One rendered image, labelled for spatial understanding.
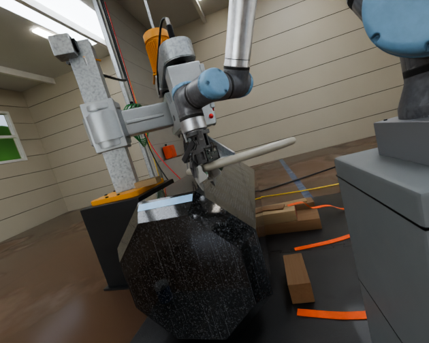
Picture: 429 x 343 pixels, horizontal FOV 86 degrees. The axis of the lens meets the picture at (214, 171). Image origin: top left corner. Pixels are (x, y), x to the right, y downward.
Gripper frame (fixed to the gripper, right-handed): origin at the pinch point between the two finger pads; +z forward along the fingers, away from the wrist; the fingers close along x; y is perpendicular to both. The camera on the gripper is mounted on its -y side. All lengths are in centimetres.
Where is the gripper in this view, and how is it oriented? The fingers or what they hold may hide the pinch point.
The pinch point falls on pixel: (207, 185)
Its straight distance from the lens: 86.5
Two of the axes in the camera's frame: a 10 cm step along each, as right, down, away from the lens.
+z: 2.7, 9.6, 0.8
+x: 6.8, -2.5, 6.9
